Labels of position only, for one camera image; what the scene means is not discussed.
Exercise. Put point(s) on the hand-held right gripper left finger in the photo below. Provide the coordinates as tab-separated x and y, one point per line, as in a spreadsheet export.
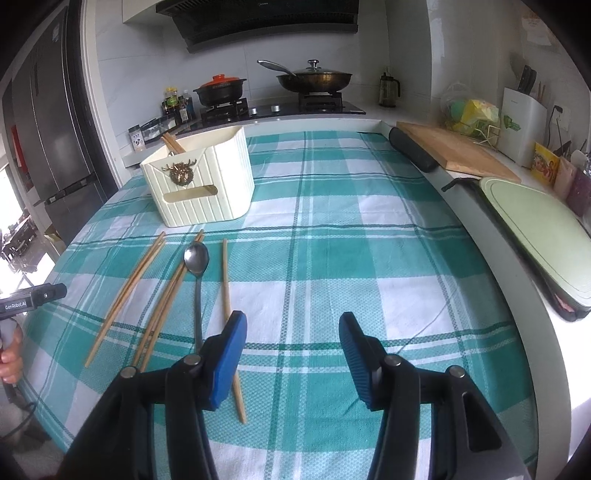
226	364

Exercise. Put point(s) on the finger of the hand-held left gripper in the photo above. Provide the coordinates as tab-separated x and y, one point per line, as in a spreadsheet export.
48	294

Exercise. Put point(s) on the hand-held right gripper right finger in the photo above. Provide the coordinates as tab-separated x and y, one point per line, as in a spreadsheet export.
355	360

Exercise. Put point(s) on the wooden chopstick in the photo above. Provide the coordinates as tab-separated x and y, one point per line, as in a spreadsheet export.
169	144
226	286
123	300
133	286
166	300
178	144
162	323

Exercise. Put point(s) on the steel spoon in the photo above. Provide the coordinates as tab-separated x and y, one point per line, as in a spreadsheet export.
196	261

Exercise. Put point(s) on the cream ribbed storage box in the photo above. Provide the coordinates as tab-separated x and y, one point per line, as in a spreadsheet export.
207	198

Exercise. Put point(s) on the person's left hand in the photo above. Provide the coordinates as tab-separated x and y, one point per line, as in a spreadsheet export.
10	364

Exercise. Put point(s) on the dark chair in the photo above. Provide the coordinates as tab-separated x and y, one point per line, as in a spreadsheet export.
14	244

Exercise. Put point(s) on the teal plaid tablecloth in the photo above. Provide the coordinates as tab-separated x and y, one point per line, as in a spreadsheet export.
346	258

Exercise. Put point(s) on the red hanging cloth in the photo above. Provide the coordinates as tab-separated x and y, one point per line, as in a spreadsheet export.
18	147

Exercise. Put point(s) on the grey refrigerator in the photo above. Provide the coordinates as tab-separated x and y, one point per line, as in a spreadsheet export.
51	138

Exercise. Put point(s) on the spice jar white label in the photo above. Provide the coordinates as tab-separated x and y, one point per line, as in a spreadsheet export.
135	137

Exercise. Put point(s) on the clear spice jar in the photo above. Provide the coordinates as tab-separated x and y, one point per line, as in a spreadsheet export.
150	131
165	125

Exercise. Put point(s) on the green cutting board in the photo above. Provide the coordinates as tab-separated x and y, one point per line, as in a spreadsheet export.
535	230

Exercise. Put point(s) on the sauce bottle yellow cap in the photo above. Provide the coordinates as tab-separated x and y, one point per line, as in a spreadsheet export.
171	99

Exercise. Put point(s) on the dark soy sauce bottle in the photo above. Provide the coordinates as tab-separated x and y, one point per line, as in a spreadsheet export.
185	108

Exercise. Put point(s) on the wooden cutting board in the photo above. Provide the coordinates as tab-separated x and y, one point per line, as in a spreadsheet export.
457	150

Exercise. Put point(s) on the black gas stove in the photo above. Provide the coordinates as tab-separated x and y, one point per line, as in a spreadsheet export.
277	110

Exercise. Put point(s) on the black clay pot red lid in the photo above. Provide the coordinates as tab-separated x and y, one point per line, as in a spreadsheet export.
219	94

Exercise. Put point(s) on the plastic bag yellow green contents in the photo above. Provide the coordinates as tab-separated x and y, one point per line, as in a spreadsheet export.
468	113

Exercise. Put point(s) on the glass french press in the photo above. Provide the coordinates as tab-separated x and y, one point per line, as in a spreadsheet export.
388	90

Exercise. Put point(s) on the yellow seasoning packet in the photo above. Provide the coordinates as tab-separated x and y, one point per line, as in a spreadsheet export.
545	164

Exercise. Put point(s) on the dark wok with glass lid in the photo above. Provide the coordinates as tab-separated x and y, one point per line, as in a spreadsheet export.
314	83

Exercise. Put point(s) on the white utensil holder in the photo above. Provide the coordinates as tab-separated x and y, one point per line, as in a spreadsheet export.
524	129

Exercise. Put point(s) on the black range hood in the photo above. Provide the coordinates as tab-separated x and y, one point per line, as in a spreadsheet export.
258	23

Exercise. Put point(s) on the white wall cabinet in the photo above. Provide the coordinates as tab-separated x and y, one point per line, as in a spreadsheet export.
138	9

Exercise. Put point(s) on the white wall outlet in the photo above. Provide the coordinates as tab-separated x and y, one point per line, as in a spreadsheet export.
557	112

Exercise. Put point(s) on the hanging wall calendar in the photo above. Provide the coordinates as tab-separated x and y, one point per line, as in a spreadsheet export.
535	23

